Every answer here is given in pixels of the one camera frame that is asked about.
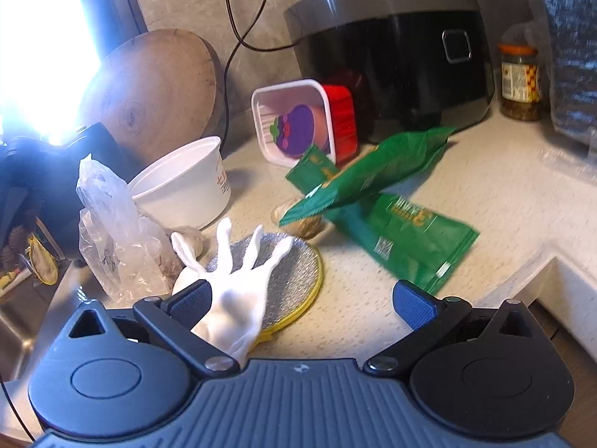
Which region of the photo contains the dark window frame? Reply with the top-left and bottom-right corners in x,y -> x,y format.
75,0 -> 147,57

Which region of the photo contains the small green snack packet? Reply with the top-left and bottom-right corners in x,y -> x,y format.
285,144 -> 340,195

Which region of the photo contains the ginger root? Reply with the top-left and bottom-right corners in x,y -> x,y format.
284,212 -> 327,240

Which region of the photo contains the round silver scouring pad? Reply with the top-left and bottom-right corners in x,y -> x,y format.
205,236 -> 323,343

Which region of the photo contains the large green snack packet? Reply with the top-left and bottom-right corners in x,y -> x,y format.
279,126 -> 456,225

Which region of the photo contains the black rice cooker cable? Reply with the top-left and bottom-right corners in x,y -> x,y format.
221,0 -> 292,52

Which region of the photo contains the round wooden cutting board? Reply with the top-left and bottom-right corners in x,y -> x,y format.
77,29 -> 225,169

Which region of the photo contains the clear plastic bag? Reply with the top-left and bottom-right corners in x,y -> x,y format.
76,153 -> 184,302

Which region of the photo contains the black rice cooker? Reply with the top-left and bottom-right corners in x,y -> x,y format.
284,0 -> 495,145

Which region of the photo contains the purple eggplant toy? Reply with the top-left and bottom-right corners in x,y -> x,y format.
269,104 -> 318,157

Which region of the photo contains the white paper bowl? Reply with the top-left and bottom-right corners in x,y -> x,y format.
127,136 -> 232,231

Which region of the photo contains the beige garlic bulb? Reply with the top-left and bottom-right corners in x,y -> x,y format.
172,226 -> 206,258

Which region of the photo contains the white glove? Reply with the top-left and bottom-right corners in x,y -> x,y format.
170,217 -> 296,365

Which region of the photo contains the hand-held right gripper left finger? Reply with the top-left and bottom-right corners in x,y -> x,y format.
68,279 -> 238,380

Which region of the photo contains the black power cable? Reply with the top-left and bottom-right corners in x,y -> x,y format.
219,40 -> 246,150

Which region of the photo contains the glass jar with orange lid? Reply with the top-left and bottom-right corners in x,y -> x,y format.
498,43 -> 544,122

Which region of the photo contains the plastic covered dark appliance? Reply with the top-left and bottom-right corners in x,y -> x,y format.
525,0 -> 597,159

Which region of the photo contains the stainless steel sink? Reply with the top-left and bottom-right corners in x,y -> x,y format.
0,284 -> 52,379

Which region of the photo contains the white plastic tray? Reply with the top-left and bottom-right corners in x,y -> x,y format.
251,79 -> 339,169

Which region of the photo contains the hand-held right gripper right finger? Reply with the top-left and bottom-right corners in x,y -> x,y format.
364,280 -> 533,378

